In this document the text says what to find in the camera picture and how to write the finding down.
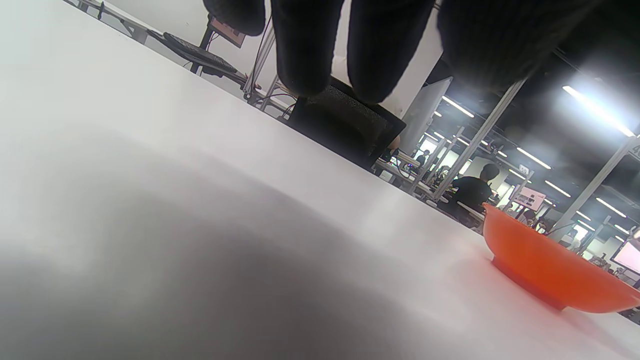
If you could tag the person's left hand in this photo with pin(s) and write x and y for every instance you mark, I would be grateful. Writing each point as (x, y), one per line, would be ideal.
(385, 40)

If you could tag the orange translucent bowl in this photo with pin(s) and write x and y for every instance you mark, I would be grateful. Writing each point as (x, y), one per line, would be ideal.
(545, 260)

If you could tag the black mesh office chair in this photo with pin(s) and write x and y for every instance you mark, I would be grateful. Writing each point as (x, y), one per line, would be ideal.
(345, 125)

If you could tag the black keyboard tray stand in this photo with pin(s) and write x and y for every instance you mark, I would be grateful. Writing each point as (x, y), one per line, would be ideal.
(220, 72)

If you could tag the black keyboard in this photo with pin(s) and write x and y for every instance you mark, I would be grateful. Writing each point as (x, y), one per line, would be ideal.
(200, 52)

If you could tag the long ceiling light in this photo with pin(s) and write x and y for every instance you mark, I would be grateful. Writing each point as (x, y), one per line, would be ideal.
(597, 111)

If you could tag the white desk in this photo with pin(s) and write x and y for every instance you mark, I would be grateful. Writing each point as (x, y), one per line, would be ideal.
(125, 20)

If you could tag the pink monitor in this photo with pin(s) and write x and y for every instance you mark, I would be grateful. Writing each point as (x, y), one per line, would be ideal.
(629, 256)

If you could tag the aluminium frame post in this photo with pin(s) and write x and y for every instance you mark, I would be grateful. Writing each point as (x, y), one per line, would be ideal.
(260, 65)
(477, 140)

